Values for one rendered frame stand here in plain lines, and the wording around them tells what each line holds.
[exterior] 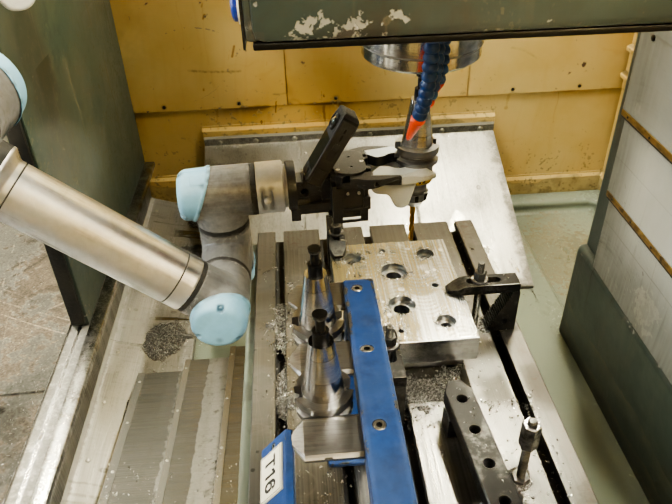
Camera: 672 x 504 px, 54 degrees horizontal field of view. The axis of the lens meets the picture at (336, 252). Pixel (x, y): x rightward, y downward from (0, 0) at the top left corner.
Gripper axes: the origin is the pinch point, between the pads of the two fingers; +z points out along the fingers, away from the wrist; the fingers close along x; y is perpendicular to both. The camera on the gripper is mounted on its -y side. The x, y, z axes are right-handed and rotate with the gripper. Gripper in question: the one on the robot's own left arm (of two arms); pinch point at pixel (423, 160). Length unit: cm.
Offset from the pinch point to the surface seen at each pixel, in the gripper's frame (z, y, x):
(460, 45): 1.9, -19.1, 7.4
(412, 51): -4.0, -18.8, 7.4
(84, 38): -62, 1, -74
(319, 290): -18.0, 1.1, 25.9
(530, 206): 60, 69, -90
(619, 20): 6.9, -28.9, 32.7
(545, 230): 62, 71, -79
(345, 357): -15.8, 7.4, 30.5
